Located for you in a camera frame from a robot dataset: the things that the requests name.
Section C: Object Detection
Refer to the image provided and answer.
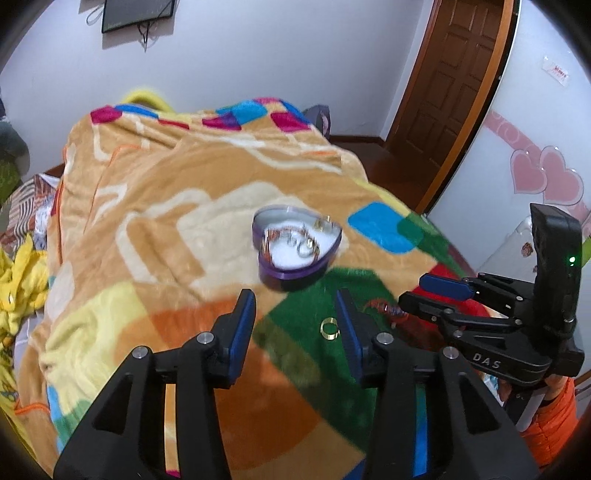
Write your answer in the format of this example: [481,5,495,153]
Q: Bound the purple heart-shaped jewelry box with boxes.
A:
[252,205,343,292]

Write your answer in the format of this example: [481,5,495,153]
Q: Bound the person's right forearm orange sleeve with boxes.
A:
[499,374,580,474]

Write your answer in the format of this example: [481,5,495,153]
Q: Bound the copper beaded bracelet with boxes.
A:
[262,227,320,269]

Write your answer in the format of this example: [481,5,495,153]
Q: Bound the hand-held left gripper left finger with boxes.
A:
[53,288,257,480]

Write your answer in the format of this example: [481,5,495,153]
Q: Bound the striped brown quilt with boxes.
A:
[0,178,63,250]

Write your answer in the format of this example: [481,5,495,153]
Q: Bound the red and white sticker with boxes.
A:
[540,56,571,87]

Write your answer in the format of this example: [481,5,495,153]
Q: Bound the grey bag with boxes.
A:
[301,104,331,138]

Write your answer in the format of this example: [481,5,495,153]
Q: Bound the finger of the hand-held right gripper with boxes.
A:
[398,291,515,344]
[418,272,537,319]

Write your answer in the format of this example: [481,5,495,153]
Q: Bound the colourful checked fleece blanket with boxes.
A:
[28,97,485,480]

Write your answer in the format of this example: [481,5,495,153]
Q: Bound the small black wall monitor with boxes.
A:
[102,0,177,34]

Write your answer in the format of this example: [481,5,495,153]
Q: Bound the brown wooden door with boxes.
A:
[385,0,508,185]

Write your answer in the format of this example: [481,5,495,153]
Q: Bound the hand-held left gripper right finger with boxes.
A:
[335,289,542,480]

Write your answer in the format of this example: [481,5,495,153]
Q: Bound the yellow printed cloth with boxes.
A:
[0,231,51,462]

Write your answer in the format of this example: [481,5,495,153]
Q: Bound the red beaded bracelet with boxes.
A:
[362,298,407,326]

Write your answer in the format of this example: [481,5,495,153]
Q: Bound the green patterned cloth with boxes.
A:
[0,157,28,206]

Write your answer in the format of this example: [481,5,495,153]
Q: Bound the pile of clothes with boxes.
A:
[0,95,31,160]

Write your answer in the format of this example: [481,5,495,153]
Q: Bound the white heart-print wardrobe door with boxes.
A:
[425,0,591,289]

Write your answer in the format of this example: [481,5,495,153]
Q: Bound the black monitor cables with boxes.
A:
[85,0,160,52]

